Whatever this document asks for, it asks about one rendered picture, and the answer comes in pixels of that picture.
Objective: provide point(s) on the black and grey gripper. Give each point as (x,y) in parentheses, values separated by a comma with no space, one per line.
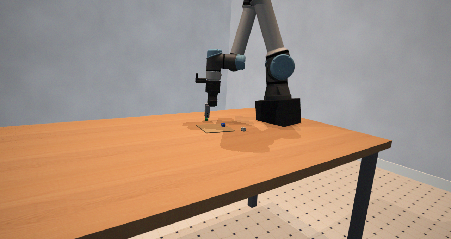
(212,88)

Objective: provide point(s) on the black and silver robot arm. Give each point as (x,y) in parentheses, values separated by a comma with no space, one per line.
(279,65)

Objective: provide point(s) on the tan mat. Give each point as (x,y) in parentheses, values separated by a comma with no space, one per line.
(214,128)

